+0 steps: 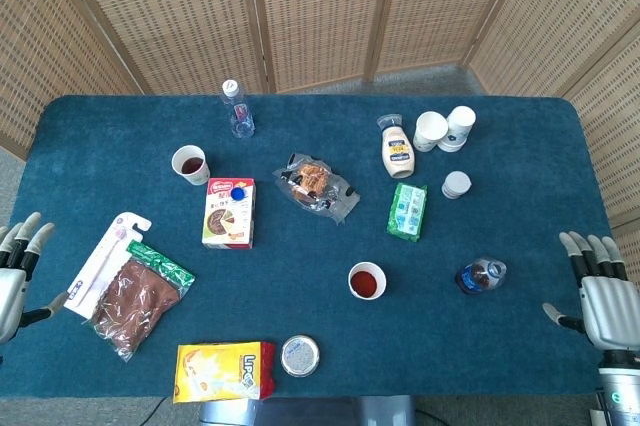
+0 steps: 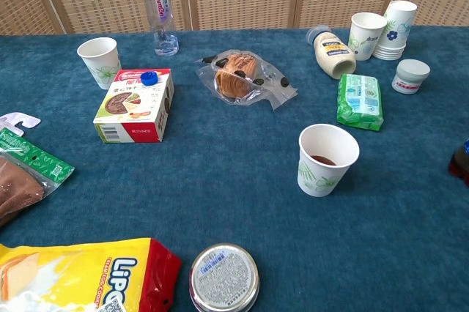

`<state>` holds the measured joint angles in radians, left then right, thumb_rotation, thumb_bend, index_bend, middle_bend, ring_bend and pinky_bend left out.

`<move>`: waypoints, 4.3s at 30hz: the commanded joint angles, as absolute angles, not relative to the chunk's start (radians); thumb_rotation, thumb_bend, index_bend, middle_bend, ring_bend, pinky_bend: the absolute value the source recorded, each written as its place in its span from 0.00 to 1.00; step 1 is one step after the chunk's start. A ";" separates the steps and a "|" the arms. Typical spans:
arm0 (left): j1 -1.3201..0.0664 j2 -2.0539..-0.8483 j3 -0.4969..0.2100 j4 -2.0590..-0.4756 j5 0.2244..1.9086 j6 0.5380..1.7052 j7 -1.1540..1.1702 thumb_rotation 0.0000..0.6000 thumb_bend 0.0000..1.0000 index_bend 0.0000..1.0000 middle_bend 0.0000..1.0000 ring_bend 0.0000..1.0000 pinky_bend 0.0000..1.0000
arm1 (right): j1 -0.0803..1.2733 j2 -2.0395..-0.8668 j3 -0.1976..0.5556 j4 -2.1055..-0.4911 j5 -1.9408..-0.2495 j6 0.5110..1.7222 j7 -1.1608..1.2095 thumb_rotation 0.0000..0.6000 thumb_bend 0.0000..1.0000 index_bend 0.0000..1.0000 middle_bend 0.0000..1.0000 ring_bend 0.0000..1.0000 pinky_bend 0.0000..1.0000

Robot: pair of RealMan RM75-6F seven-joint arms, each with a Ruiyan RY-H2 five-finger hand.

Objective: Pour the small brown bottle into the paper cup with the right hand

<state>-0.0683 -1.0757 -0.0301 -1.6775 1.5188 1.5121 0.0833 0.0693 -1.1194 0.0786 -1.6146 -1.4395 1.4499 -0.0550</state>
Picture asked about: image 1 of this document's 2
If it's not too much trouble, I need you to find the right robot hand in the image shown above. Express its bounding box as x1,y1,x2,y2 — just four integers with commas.
542,230,640,353

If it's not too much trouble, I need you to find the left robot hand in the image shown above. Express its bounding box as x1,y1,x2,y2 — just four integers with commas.
0,211,69,347

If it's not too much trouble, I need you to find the brown drink bottle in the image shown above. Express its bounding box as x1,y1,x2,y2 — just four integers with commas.
454,256,508,296

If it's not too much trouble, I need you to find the paper cup green flower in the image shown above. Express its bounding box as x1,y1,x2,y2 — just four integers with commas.
171,144,211,186
347,260,388,302

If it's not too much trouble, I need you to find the paper cup stack blue flower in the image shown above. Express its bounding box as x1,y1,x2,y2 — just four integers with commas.
437,105,477,154

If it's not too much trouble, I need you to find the empty paper cup green print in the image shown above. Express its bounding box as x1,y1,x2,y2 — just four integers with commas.
413,111,449,153

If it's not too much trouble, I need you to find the mayonnaise squeeze bottle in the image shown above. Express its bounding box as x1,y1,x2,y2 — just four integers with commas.
376,113,416,180

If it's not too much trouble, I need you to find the clear water bottle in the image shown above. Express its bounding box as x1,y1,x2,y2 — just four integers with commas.
221,78,256,140

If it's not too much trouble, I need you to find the toothbrush blister pack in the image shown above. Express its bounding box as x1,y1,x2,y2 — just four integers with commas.
59,211,153,320

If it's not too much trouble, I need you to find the green brown snack bag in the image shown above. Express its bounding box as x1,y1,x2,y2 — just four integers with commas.
83,239,197,363

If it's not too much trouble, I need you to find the small white jar grey lid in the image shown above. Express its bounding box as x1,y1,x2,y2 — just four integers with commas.
441,170,473,201

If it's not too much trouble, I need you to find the yellow red cookie bag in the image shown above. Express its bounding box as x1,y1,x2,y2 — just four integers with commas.
172,340,277,405

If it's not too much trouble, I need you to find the green tissue pack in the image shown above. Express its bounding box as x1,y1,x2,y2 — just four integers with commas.
386,182,429,243

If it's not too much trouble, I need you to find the red white cookie box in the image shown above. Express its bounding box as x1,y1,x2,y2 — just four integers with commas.
201,177,256,250

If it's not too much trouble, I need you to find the blue table cloth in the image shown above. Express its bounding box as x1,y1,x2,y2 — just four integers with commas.
0,94,626,400

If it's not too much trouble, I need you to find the round metal tin can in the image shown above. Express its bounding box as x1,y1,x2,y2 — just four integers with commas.
280,334,321,378

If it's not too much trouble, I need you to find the bread in clear bag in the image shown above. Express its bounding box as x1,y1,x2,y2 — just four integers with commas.
272,152,361,226

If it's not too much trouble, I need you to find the silver robot torso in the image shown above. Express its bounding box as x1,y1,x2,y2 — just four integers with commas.
198,394,416,426

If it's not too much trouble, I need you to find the woven bamboo folding screen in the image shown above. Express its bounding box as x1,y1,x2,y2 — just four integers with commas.
0,0,640,297

